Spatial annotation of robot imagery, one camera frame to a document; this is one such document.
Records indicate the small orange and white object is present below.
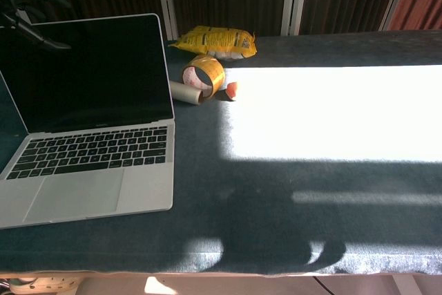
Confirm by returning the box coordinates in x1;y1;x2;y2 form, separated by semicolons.
222;82;240;102

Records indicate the grey cardboard tube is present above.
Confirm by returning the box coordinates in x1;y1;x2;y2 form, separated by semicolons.
169;79;205;105

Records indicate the silver laptop with black screen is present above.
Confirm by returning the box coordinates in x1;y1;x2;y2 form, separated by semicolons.
0;13;176;230

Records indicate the dark green felt table cover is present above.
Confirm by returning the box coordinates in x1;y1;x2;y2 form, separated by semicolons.
0;30;442;277

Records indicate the black cable under table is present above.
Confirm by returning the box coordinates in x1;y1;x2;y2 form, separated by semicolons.
312;275;334;295

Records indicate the yellow adhesive tape roll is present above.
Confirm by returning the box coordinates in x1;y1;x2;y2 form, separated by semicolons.
182;55;226;102

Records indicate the white power strip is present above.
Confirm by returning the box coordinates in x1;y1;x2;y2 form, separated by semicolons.
0;276;82;294

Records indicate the yellow snack bag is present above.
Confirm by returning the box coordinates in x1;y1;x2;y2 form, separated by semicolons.
168;26;258;59

